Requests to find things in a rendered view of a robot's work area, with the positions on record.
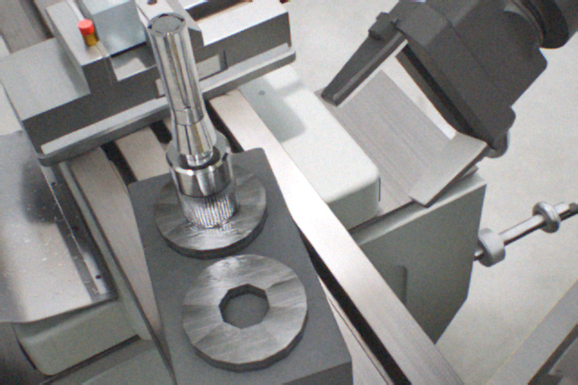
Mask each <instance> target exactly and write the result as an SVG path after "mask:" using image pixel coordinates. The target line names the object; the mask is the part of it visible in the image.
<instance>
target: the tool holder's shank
mask: <svg viewBox="0 0 578 385"><path fill-rule="evenodd" d="M147 29H148V32H149V36H150V40H151V44H152V46H153V50H154V57H155V60H156V63H157V66H158V70H159V73H160V76H161V80H162V84H163V90H164V93H165V97H166V100H167V103H168V107H169V110H170V113H171V118H172V144H173V147H174V148H175V150H176V151H178V152H179V153H181V154H183V155H184V156H186V157H188V158H190V159H200V158H202V157H204V156H208V155H209V154H210V153H211V151H212V148H213V146H214V145H215V144H216V133H215V129H214V127H213V125H212V123H211V121H210V117H209V115H208V113H207V110H206V108H205V105H204V101H203V96H202V92H201V88H200V81H199V77H198V72H197V69H196V64H195V60H194V56H193V51H192V47H191V39H190V36H189V32H188V27H187V24H186V20H185V18H184V17H183V16H182V15H180V14H176V13H164V14H158V15H155V16H154V17H153V18H152V19H151V20H150V21H149V23H148V25H147Z"/></svg>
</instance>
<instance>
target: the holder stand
mask: <svg viewBox="0 0 578 385"><path fill-rule="evenodd" d="M231 157H232V161H233V165H234V170H235V176H236V180H237V184H238V192H239V209H238V212H237V213H236V215H235V216H234V217H233V218H232V219H231V220H230V221H228V222H226V223H225V224H220V225H218V226H215V227H208V228H205V227H199V226H195V225H191V224H190V223H189V222H187V221H186V220H185V219H184V217H183V215H182V211H181V207H180V204H179V202H178V199H177V196H176V192H175V190H174V186H173V183H172V178H171V175H170V173H167V174H162V175H159V176H155V177H153V178H146V179H144V180H140V181H137V182H133V183H130V184H129V185H128V187H127V190H128V194H129V198H130V202H131V204H132V208H133V212H134V215H135V222H136V226H137V228H138V231H139V235H140V239H141V242H142V246H143V250H144V256H145V259H146V263H147V266H148V270H149V274H150V281H151V285H152V288H153V291H154V298H155V302H156V305H157V309H158V313H159V316H160V319H161V323H162V327H163V332H164V336H165V343H166V347H167V351H168V354H169V358H170V361H171V365H172V371H173V375H174V378H175V382H176V385H353V369H352V357H351V355H350V351H349V349H348V346H347V344H346V343H345V340H344V338H343V335H342V333H341V332H340V328H339V327H338V324H337V322H336V320H335V317H334V315H333V312H332V310H331V305H330V303H329V300H328V298H327V297H326V295H325V293H324V290H323V288H322V284H321V282H320V280H319V278H318V276H317V274H316V271H315V269H314V267H313V265H312V262H311V260H310V258H309V255H308V253H307V251H306V248H305V246H304V243H303V239H302V237H301V235H300V232H299V230H298V229H297V226H296V224H295V222H294V219H293V216H292V214H291V213H290V210H289V208H288V206H287V203H286V201H285V199H284V196H283V192H282V190H281V187H280V185H279V183H278V181H277V180H276V177H275V174H274V171H273V169H272V167H271V164H270V163H269V161H268V158H267V157H266V153H265V151H264V149H263V148H262V147H256V148H253V149H249V150H247V151H243V152H240V153H237V154H234V155H231Z"/></svg>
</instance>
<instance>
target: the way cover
mask: <svg viewBox="0 0 578 385"><path fill-rule="evenodd" d="M20 133H22V135H21V136H20ZM11 134H13V135H12V136H11ZM8 137H9V138H8ZM16 139H19V141H18V140H16ZM26 139H27V138H26V136H25V134H24V132H23V131H22V130H20V131H17V130H15V131H10V132H5V133H1V134H0V150H2V151H0V164H1V165H0V203H1V204H0V265H1V267H0V323H12V324H28V323H35V322H39V321H42V320H46V319H49V318H52V317H55V316H58V315H64V314H67V313H70V312H73V311H76V310H80V309H82V308H85V307H89V306H92V305H97V304H100V303H102V302H105V301H107V300H109V299H113V298H116V297H118V294H117V292H116V290H115V288H114V286H113V284H112V282H111V280H110V278H109V276H108V274H107V271H106V269H105V267H104V266H103V265H104V264H103V262H102V261H101V258H100V256H99V254H98V252H97V249H96V247H95V245H94V243H93V241H92V239H91V237H90V236H89V234H88V232H87V230H86V227H85V225H84V223H83V221H82V219H81V218H80V216H79V213H78V211H77V209H76V207H75V205H74V203H73V201H72V199H71V198H70V195H69V193H68V191H67V189H66V187H65V184H64V182H63V181H62V179H61V176H60V175H59V173H58V171H57V169H56V167H55V165H53V166H50V167H43V166H41V165H40V164H39V162H38V160H37V158H36V156H35V154H34V152H33V150H31V149H32V148H31V146H30V144H29V142H28V140H26ZM14 140H16V141H18V142H16V141H14ZM5 143H6V145H5ZM9 145H10V146H9ZM29 150H31V151H29ZM9 155H10V156H9ZM31 155H32V157H30V156H31ZM30 160H33V161H30ZM1 161H2V163H1ZM7 164H8V166H6V165H7ZM37 165H38V166H37ZM27 166H31V168H30V167H27ZM2 170H3V171H2ZM31 173H32V174H31ZM54 173H55V174H54ZM25 174H29V175H25ZM16 175H17V176H16ZM24 180H25V182H24ZM17 182H19V183H17ZM56 183H57V184H56ZM54 184H56V185H54ZM60 184H62V186H60ZM20 187H21V188H20ZM1 190H3V191H2V192H1ZM56 192H57V193H56ZM31 193H32V194H31ZM3 195H4V196H3ZM7 195H8V196H10V197H8V196H7ZM16 197H18V198H17V199H20V200H19V201H17V200H16ZM4 203H5V204H4ZM28 203H29V204H30V206H29V204H28ZM55 203H58V204H57V205H53V204H55ZM21 206H23V207H21ZM44 207H45V209H43V208H44ZM53 207H55V208H53ZM62 208H63V209H62ZM27 209H30V210H27ZM12 212H13V213H12ZM35 213H37V214H36V215H35ZM38 215H42V216H38ZM32 216H33V217H32ZM75 216H79V217H78V218H77V217H75ZM54 217H56V219H57V220H55V218H54ZM43 218H44V220H43V221H38V220H41V219H43ZM63 218H65V219H64V220H62V219H63ZM76 218H77V219H76ZM59 220H62V221H59ZM39 222H40V223H41V224H42V225H40V223H39ZM12 224H13V225H14V226H13V225H12ZM19 224H21V225H20V226H19V227H17V226H18V225H19ZM69 225H70V227H69ZM68 227H69V228H68ZM73 230H74V231H73ZM15 233H16V234H15ZM25 233H26V234H27V235H26V236H25V235H24V234H25ZM14 234H15V235H14ZM42 234H44V236H43V238H42ZM68 234H71V235H73V236H71V237H69V236H70V235H68ZM72 237H74V239H73V238H72ZM24 238H25V239H27V241H29V240H30V241H29V242H26V243H25V241H26V240H24ZM50 239H51V240H50ZM81 239H82V241H81ZM47 243H48V245H46V244H47ZM86 243H87V244H88V245H87V244H86ZM40 244H41V245H40ZM38 245H40V246H38ZM14 247H15V248H14ZM31 248H33V249H31ZM44 249H45V251H44ZM67 249H68V250H67ZM48 250H49V252H47V253H46V251H48ZM65 251H67V252H65ZM80 251H81V252H80ZM5 253H6V254H5ZM55 253H59V254H55ZM4 254H5V255H4ZM68 254H69V256H68V257H67V255H68ZM75 257H77V258H75ZM12 258H14V259H15V260H13V259H12ZM44 258H47V259H45V260H43V259H44ZM83 259H84V260H87V261H86V262H85V261H83ZM16 262H18V264H17V265H15V264H16ZM39 263H41V264H40V265H39ZM35 264H37V265H35ZM59 264H62V265H59ZM93 268H94V269H93ZM9 269H11V271H8V270H9ZM12 269H15V271H12ZM24 270H25V272H24ZM49 270H50V271H52V272H49ZM68 270H69V271H72V272H73V273H70V272H68ZM99 270H100V271H101V272H102V273H99ZM75 272H77V273H78V274H76V273H75ZM7 273H9V274H11V275H9V274H7ZM40 274H41V276H40V277H39V275H40ZM51 274H54V275H55V276H52V275H51ZM5 275H7V277H5ZM25 275H26V277H25ZM40 278H41V279H40ZM70 279H71V280H70ZM69 280H70V281H69ZM84 281H87V282H88V281H90V282H88V283H85V282H84ZM76 282H79V283H76ZM19 283H22V284H21V285H20V284H19ZM30 285H32V286H30ZM8 287H10V288H11V289H12V290H11V289H10V288H8ZM61 288H63V289H62V290H61ZM91 288H93V289H95V290H96V291H99V292H98V293H97V292H96V294H95V292H94V291H93V290H92V289H91ZM57 291H59V292H58V293H56V292H57ZM60 291H61V292H62V294H61V293H60ZM34 293H35V294H36V296H35V295H34ZM39 294H41V295H39ZM53 295H55V296H54V298H52V296H53ZM75 295H76V296H75ZM73 296H74V297H73ZM19 302H20V303H21V304H23V305H20V303H19ZM50 304H51V305H50ZM2 308H4V309H2Z"/></svg>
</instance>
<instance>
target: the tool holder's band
mask: <svg viewBox="0 0 578 385"><path fill-rule="evenodd" d="M215 133H216V144H215V145H214V146H213V148H212V151H211V153H210V154H209V155H208V156H204V157H202V158H200V159H190V158H188V157H186V156H184V155H183V154H181V153H179V152H178V151H176V150H175V148H174V147H173V144H172V140H171V142H170V143H169V144H168V146H167V147H166V150H165V159H166V162H167V165H168V168H169V170H170V172H171V173H172V174H173V175H174V176H176V177H177V178H179V179H183V180H186V181H192V182H198V181H204V180H210V179H212V178H214V177H216V176H217V175H219V174H220V173H221V172H223V171H224V170H225V168H226V167H227V166H228V163H229V161H230V157H231V153H230V148H229V143H228V140H227V138H226V137H225V136H224V135H222V134H221V133H220V132H218V131H216V130H215Z"/></svg>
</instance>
